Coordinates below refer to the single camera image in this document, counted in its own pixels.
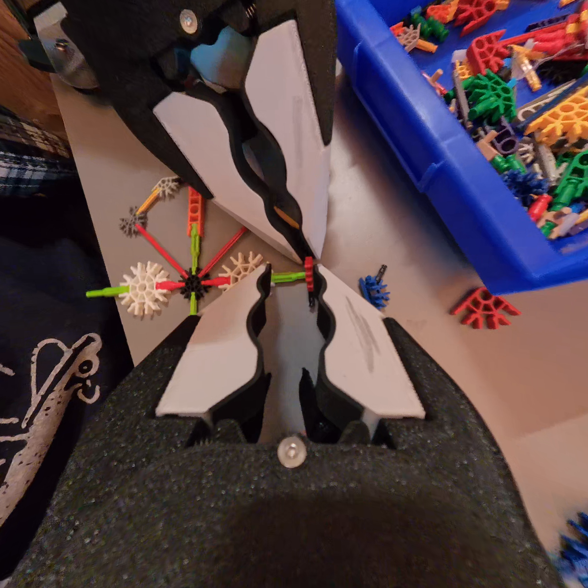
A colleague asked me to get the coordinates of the red toy connector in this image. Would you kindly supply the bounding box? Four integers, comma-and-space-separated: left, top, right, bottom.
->
450, 287, 522, 330

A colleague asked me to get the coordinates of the blue connector with black rod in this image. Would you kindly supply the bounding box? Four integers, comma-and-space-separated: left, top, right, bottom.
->
358, 264, 391, 311

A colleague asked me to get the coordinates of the long red toy rod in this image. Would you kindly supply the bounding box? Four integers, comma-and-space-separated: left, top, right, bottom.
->
198, 227, 249, 278

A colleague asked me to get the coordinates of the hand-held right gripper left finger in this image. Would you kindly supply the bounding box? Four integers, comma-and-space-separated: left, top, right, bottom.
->
155, 265, 273, 422

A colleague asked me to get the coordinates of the black printed shirt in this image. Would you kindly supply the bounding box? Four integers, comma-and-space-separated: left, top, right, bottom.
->
0, 184, 134, 575

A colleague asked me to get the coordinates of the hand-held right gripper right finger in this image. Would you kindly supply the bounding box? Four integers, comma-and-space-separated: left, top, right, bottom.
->
314, 265, 426, 435

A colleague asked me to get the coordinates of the blue plastic bin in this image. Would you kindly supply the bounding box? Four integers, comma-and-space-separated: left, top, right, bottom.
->
335, 0, 588, 295

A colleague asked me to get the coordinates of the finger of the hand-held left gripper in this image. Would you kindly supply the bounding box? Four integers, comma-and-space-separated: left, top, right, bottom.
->
244, 18, 332, 259
153, 89, 314, 265

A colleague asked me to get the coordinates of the colourful toy rod wheel assembly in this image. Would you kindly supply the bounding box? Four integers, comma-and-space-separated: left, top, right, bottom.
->
86, 177, 306, 318

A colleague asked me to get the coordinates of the toy vehicle model with wheels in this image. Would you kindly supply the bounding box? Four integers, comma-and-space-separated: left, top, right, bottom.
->
553, 512, 588, 579

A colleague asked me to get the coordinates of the pile of toy construction pieces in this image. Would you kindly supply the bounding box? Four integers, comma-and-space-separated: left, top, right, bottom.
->
390, 0, 588, 242

